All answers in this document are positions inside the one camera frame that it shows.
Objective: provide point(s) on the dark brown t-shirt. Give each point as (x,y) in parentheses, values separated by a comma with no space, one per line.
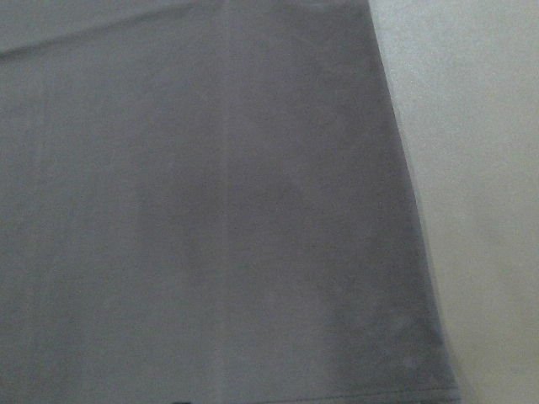
(209,202)

